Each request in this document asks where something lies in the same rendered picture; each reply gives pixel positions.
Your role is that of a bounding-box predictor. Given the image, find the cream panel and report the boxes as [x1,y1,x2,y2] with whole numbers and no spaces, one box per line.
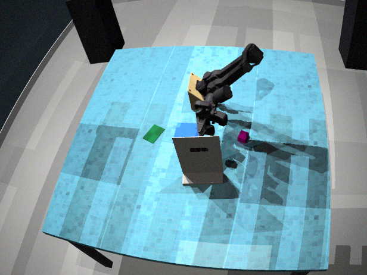
[172,136,223,185]

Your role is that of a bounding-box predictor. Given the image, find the blue flat square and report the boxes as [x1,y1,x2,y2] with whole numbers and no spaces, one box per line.
[174,123,198,138]

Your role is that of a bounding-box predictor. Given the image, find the small magenta block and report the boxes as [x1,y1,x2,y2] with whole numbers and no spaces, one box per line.
[238,130,249,143]

